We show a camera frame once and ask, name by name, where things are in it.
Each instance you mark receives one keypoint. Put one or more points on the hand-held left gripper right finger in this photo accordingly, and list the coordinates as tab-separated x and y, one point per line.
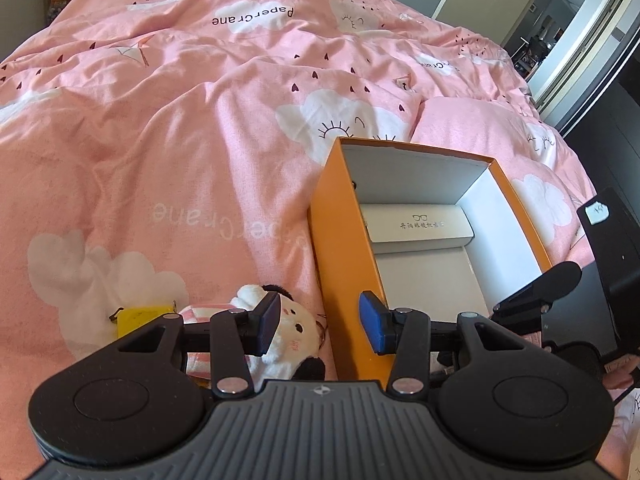
372	320

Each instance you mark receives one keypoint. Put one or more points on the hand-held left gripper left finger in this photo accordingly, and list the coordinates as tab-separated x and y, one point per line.
270	320

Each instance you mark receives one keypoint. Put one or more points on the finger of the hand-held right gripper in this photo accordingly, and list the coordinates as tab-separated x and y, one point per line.
545	287

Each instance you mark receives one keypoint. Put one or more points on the white black plush toy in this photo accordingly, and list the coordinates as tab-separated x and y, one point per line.
295	340

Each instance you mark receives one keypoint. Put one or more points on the orange cardboard box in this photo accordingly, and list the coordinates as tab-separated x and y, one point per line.
345	260

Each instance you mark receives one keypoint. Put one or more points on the person's right hand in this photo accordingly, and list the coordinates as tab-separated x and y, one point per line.
620	375

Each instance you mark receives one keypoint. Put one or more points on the white glasses case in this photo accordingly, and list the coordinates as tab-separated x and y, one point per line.
415	222

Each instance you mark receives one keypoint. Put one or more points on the yellow tag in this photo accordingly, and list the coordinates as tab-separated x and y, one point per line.
140	320

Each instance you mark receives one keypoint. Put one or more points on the pink printed blanket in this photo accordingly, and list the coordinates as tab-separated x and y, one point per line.
175	135

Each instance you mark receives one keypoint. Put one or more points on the beige door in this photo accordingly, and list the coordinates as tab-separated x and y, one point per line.
500	0

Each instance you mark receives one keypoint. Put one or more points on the grey headboard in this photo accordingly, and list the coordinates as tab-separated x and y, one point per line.
20	5

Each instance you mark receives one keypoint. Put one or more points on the sliding door frame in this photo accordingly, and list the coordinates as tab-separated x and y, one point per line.
590	60

